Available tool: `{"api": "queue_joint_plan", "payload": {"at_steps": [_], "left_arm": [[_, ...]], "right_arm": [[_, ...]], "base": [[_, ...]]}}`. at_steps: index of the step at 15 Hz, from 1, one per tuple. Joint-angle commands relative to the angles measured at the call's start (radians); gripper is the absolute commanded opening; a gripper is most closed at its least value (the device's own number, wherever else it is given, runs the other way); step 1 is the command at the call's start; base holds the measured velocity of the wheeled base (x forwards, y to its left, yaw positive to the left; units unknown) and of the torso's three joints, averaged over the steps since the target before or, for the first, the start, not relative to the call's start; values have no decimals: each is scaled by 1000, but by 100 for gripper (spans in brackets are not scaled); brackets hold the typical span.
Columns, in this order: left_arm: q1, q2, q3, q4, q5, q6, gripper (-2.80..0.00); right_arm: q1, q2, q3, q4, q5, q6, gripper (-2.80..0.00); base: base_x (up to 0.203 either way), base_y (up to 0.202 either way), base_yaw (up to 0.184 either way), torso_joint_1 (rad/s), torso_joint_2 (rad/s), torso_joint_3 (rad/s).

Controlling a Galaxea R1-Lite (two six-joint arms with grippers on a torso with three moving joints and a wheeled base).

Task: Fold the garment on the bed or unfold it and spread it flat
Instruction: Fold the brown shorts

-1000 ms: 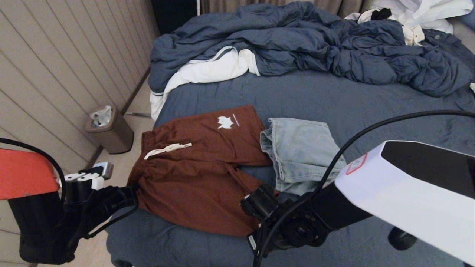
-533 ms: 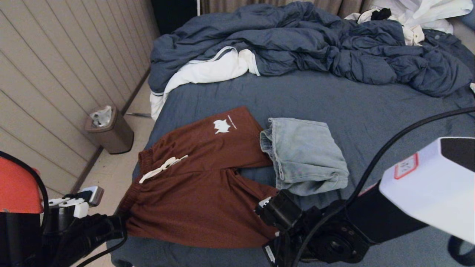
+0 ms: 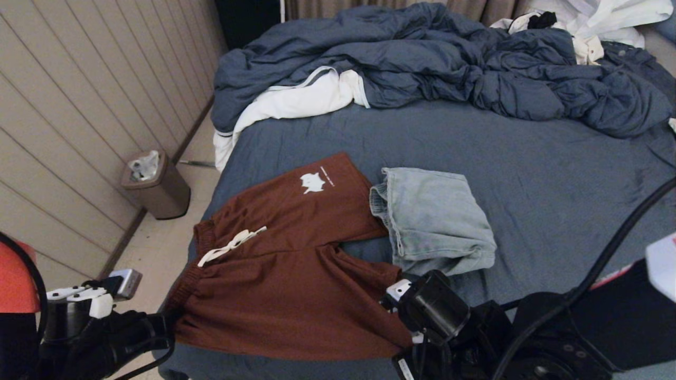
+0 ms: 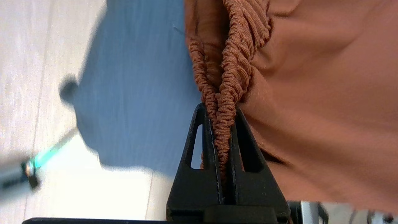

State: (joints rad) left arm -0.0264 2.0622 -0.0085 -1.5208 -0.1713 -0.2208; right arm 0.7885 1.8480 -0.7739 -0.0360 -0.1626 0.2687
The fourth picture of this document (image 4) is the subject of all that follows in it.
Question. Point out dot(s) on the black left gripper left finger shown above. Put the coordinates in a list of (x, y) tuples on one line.
[(192, 189)]

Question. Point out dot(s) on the bed with blue sheet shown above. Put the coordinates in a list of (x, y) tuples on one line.
[(140, 93)]

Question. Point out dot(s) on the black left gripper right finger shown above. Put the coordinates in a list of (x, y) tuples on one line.
[(258, 189)]

